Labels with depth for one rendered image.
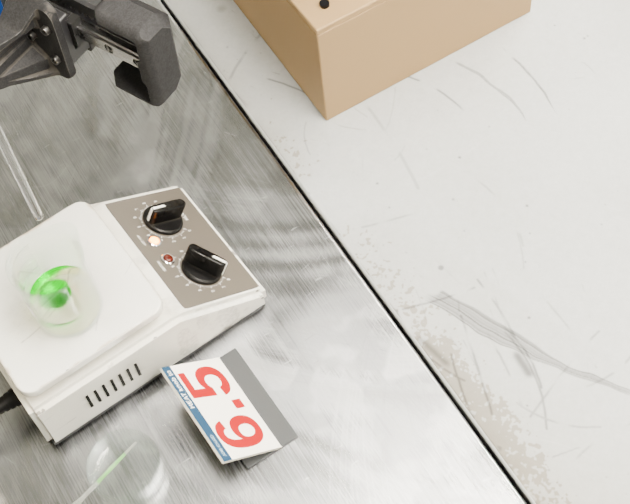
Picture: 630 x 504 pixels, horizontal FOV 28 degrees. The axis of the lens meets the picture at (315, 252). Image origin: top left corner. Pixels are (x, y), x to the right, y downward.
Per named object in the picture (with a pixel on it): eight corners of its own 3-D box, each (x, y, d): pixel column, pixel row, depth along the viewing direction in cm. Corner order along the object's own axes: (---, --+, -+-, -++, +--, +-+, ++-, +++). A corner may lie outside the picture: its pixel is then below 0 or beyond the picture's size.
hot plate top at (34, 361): (87, 201, 96) (84, 195, 96) (170, 311, 91) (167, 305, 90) (-51, 286, 94) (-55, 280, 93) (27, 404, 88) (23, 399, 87)
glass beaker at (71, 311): (81, 356, 89) (52, 303, 82) (19, 326, 91) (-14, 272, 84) (126, 289, 92) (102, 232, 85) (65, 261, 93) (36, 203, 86)
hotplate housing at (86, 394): (183, 199, 105) (166, 144, 98) (272, 308, 100) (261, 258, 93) (-50, 345, 100) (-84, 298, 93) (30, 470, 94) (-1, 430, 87)
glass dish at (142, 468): (170, 441, 95) (165, 430, 93) (159, 511, 92) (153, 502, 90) (99, 436, 95) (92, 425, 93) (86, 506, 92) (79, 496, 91)
